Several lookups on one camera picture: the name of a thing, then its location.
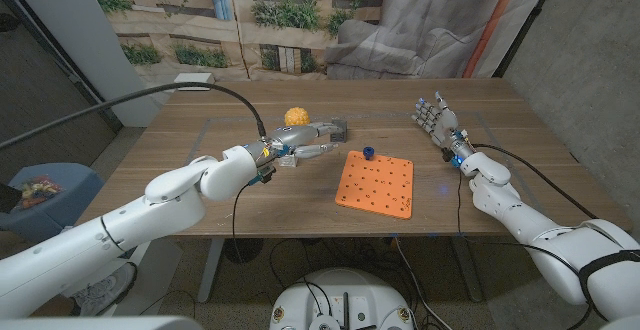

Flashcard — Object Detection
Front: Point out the printed fabric backdrop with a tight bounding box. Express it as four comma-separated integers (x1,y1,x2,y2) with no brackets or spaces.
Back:
82,0,557,105

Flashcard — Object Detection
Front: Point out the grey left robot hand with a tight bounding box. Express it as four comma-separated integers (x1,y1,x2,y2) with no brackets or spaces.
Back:
244,121,346,171

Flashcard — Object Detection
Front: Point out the black flat device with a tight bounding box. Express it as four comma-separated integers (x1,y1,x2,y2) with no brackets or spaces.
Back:
0,182,24,215

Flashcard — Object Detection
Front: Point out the white floor cable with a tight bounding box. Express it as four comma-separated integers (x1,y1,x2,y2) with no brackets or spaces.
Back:
393,237,444,330

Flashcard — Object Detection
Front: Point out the thin black wrist wire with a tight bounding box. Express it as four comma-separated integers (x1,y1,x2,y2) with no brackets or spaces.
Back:
454,165,464,235
230,182,251,266

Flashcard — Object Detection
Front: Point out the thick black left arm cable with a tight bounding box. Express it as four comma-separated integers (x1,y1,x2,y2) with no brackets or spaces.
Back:
0,82,269,151

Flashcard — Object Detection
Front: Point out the blue-grey upholstered stool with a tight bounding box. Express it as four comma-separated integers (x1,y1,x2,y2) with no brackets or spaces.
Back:
0,163,106,244

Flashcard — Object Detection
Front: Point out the thin black left wrist wire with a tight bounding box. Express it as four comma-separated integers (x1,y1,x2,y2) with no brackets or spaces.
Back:
230,182,251,266

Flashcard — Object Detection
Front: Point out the white robot chest cover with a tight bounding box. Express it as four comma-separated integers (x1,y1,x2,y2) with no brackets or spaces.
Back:
0,314,204,330

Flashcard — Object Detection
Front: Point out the white sneaker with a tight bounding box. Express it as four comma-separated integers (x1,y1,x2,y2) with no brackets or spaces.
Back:
69,262,139,317

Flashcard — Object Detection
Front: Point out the thin black right wrist wire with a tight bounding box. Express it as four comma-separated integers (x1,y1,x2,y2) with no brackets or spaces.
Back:
454,165,464,235

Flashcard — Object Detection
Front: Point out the orange peg board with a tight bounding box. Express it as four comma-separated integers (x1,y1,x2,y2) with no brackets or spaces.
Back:
334,150,415,220

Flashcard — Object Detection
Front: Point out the black round floor disc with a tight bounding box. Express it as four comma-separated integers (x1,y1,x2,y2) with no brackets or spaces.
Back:
223,238,265,264

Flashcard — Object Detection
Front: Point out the white power strip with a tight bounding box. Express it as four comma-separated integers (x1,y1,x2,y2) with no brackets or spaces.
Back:
173,72,215,91

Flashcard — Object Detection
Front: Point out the dark grey cube block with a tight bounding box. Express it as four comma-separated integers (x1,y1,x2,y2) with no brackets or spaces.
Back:
329,118,349,144

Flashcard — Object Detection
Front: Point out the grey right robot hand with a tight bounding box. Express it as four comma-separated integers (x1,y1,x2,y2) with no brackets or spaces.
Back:
411,90,476,166

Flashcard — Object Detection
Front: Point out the yellow bumpy ball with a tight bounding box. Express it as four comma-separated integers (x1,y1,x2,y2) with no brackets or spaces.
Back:
284,106,311,127

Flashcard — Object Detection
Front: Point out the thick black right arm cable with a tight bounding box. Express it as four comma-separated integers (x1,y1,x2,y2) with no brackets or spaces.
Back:
472,142,601,221

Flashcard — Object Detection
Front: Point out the white table leg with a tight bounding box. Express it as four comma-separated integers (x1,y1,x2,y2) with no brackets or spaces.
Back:
452,234,484,304
197,238,226,304

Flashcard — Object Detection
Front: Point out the white robot torso base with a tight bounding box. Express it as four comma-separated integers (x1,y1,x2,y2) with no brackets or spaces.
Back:
269,268,415,330

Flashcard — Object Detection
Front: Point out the bag of colourful toys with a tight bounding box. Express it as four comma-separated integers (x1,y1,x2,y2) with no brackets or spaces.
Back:
15,174,64,210

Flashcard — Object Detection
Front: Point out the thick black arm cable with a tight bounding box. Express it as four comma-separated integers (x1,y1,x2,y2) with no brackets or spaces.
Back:
0,82,269,151
472,142,601,221

